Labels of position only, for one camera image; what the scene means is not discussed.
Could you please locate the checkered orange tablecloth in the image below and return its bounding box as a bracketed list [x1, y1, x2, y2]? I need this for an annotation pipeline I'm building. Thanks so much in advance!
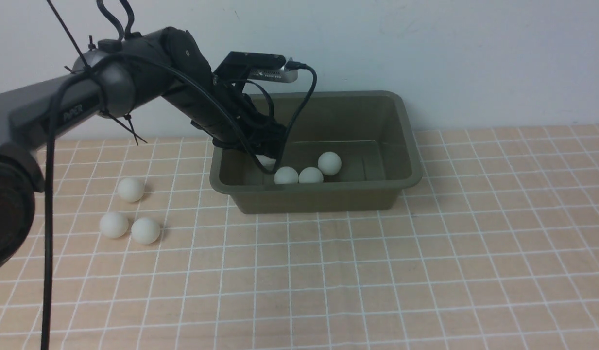
[0, 124, 599, 350]

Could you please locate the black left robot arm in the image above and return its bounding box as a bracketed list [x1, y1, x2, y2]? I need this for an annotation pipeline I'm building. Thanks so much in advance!
[0, 27, 288, 268]

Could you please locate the olive green plastic bin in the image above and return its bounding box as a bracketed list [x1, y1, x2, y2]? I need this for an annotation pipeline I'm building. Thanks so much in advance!
[209, 90, 423, 214]

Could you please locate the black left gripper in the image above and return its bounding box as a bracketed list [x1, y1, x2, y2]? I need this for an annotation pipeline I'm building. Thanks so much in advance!
[188, 78, 287, 158]

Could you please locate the black camera cable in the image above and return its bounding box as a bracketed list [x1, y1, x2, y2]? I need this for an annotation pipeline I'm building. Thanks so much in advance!
[39, 53, 318, 350]

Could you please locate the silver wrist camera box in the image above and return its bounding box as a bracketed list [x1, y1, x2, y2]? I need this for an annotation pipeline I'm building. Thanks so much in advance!
[215, 51, 299, 84]

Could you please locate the white ping-pong ball with logo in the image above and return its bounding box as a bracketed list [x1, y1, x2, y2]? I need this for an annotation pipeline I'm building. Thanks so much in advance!
[257, 155, 276, 171]

